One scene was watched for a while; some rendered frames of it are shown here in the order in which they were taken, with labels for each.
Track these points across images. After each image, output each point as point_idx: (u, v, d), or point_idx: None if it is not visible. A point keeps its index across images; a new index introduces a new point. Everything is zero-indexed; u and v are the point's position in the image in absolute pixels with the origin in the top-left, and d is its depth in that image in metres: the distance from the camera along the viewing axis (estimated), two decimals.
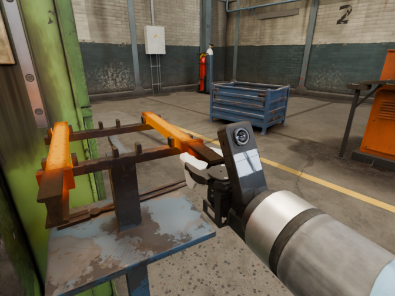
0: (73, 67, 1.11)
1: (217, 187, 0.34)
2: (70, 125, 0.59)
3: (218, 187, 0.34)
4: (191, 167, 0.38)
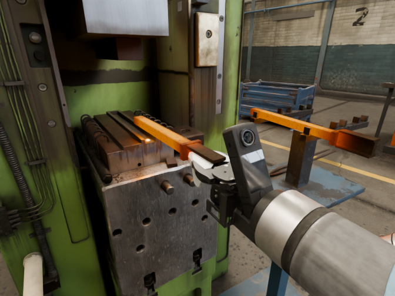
0: None
1: (223, 187, 0.34)
2: (267, 110, 0.83)
3: (224, 188, 0.34)
4: (197, 165, 0.39)
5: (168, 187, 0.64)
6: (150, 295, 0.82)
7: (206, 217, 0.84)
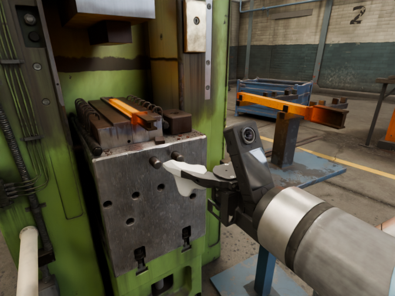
0: None
1: (224, 186, 0.34)
2: None
3: (226, 186, 0.34)
4: (193, 173, 0.36)
5: (155, 161, 0.69)
6: (141, 269, 0.86)
7: (194, 195, 0.88)
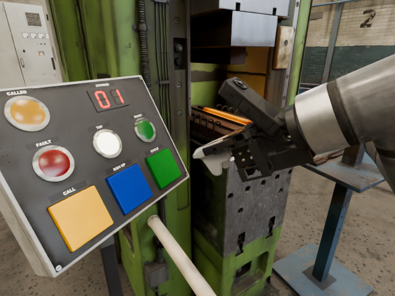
0: None
1: (247, 136, 0.35)
2: None
3: (248, 136, 0.35)
4: (210, 145, 0.39)
5: None
6: (237, 252, 1.02)
7: (280, 189, 1.04)
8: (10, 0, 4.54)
